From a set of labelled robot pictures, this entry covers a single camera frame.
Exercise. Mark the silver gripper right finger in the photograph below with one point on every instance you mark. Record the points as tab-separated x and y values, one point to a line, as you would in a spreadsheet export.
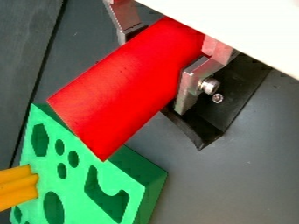
196	80

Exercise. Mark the green foam shape board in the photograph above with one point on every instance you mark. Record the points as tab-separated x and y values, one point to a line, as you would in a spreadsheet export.
81	189

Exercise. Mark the red cylinder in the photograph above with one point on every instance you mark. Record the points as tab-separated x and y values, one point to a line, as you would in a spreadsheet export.
111	100

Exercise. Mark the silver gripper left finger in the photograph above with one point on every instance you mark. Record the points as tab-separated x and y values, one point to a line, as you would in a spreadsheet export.
123	13

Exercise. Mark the black curved cradle stand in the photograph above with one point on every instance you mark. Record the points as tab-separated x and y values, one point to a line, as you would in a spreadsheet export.
207	119

